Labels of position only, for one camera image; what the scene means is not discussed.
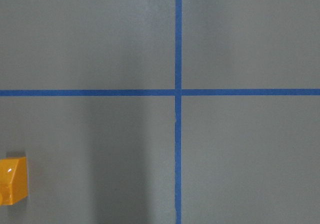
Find orange trapezoid block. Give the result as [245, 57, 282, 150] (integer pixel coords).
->
[0, 157, 28, 206]

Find blue tape grid lines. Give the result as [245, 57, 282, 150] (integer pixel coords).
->
[0, 0, 320, 224]

